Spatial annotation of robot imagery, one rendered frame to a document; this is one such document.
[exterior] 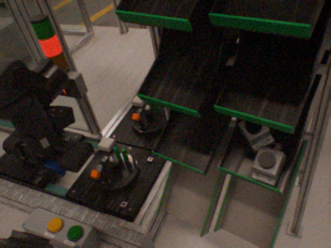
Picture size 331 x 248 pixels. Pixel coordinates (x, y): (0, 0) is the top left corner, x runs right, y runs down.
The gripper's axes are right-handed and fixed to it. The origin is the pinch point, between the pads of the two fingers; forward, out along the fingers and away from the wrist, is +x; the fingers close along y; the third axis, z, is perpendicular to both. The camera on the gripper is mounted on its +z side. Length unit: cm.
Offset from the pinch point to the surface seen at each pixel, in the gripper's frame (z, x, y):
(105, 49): 106, 41, 68
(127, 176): 18.0, 26.7, 0.4
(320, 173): 46, 40, -52
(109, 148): 26.9, 27.7, 12.5
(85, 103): 33.8, 15.6, 22.6
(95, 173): 11.1, 18.5, 4.5
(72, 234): -3.0, 28.2, 6.5
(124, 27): 126, 37, 65
